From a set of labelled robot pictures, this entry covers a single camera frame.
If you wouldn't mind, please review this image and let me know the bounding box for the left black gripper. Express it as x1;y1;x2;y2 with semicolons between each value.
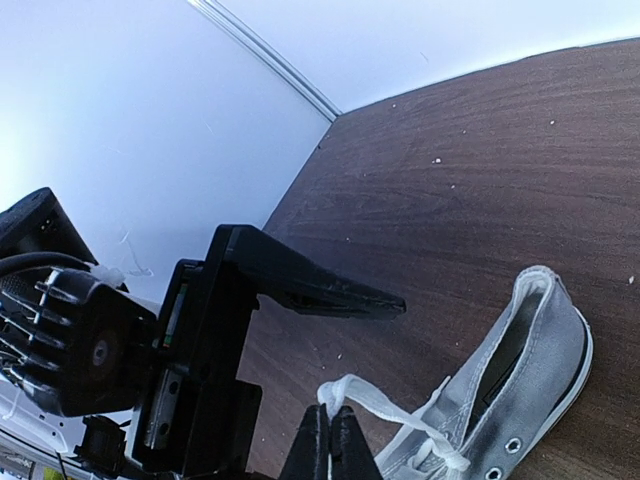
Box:
1;188;406;475

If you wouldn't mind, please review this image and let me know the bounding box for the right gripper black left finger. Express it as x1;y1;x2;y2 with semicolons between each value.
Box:
278;404;330;480

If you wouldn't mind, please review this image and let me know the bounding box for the left aluminium frame post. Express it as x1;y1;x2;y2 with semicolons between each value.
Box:
188;0;343;123

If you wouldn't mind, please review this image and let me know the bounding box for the grey sneaker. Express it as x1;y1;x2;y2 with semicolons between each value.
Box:
317;266;594;479

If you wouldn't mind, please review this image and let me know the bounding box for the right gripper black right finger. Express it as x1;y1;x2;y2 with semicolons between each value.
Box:
330;406;382;480

